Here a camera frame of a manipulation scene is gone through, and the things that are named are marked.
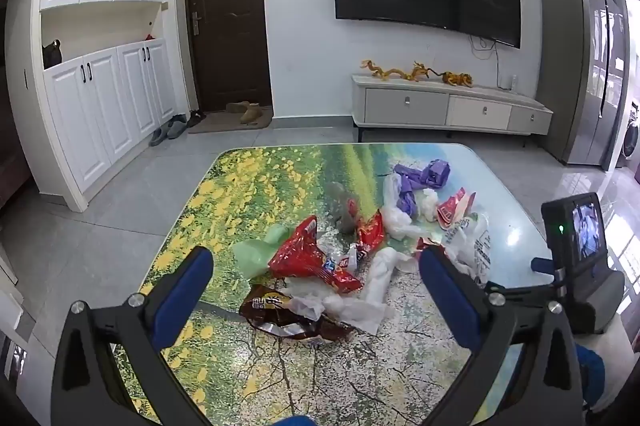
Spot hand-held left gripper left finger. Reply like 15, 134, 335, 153
50, 247, 216, 426

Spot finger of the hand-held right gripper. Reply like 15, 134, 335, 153
531, 257, 568, 292

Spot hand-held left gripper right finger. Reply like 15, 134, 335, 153
418, 245, 589, 426

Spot printed white plastic bag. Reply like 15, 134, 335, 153
417, 213, 494, 288

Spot white tissue paper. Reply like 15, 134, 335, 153
290, 248, 417, 336

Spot green plastic bag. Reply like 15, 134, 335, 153
234, 226, 292, 280

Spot red and white wrapper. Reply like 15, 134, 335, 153
436, 187, 479, 227

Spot plain white plastic bag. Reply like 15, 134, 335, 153
381, 173, 427, 243

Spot small red wrapper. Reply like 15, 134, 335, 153
352, 208, 386, 265

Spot brown snack packet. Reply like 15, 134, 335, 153
239, 284, 357, 348

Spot small purple plastic bag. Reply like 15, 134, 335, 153
395, 186, 426, 215

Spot large red snack packet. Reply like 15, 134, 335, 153
268, 215, 364, 295

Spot large purple plastic bag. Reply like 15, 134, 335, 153
393, 159, 452, 193

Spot washing machine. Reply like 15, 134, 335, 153
620, 102, 640, 170

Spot brown doormat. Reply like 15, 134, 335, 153
187, 110, 274, 135

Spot grey refrigerator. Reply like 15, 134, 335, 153
539, 0, 632, 172

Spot white television stand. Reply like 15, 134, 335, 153
351, 73, 553, 143

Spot white shoe cabinet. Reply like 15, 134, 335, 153
5, 0, 178, 213

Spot dark brown entrance door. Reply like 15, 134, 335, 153
184, 0, 273, 113

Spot black bag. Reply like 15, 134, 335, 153
42, 39, 63, 70

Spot television cable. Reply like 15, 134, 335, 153
469, 33, 502, 90

